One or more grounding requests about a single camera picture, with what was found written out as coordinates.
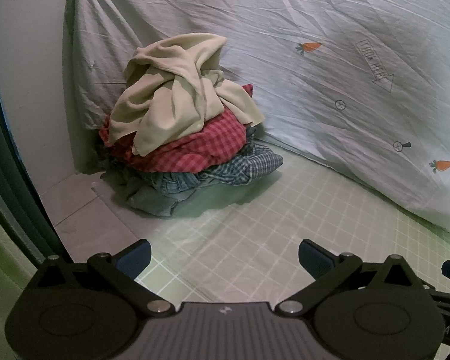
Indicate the blue checked garment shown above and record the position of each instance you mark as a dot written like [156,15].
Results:
[251,165]

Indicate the blue denim jeans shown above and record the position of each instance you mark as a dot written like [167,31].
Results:
[161,191]

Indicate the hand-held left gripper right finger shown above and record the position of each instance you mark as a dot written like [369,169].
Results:
[315,259]

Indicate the dark teal frame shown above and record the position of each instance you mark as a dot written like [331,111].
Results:
[11,157]

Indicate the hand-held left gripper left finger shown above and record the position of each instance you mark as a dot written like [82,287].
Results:
[135,259]

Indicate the red checked garment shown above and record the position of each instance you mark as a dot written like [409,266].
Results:
[210,138]

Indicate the green checked bed sheet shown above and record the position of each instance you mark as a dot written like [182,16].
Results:
[247,232]

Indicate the cream long sleeve garment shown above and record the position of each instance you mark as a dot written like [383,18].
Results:
[172,97]

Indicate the white carrot print quilt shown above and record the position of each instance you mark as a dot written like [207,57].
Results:
[322,101]

